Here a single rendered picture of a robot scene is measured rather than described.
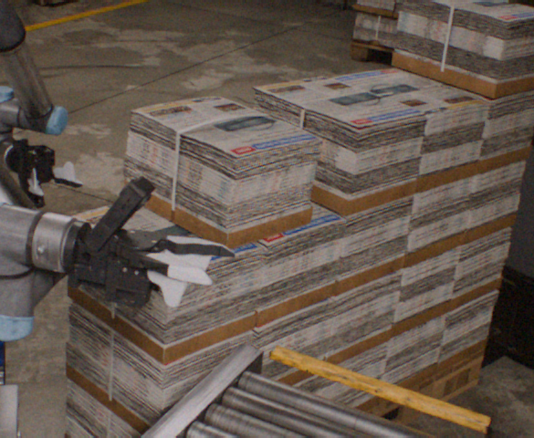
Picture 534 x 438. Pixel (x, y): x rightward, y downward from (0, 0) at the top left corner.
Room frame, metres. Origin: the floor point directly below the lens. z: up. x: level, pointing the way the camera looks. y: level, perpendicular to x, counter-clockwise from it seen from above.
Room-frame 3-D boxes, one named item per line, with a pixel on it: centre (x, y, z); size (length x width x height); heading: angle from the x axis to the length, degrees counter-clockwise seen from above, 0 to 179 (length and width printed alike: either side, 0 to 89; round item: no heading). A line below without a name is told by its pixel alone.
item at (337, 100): (2.53, -0.14, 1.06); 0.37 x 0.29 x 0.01; 48
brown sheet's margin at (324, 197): (2.53, -0.15, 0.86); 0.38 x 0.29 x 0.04; 48
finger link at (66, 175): (2.26, 0.51, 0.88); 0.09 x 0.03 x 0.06; 74
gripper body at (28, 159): (2.29, 0.61, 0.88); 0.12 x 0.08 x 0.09; 47
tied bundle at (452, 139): (2.74, -0.34, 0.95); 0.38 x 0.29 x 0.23; 46
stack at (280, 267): (2.42, -0.05, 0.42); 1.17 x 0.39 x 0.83; 137
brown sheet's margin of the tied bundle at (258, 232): (2.17, 0.05, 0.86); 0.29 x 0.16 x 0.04; 138
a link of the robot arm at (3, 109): (2.39, 0.71, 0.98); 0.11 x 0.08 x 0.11; 77
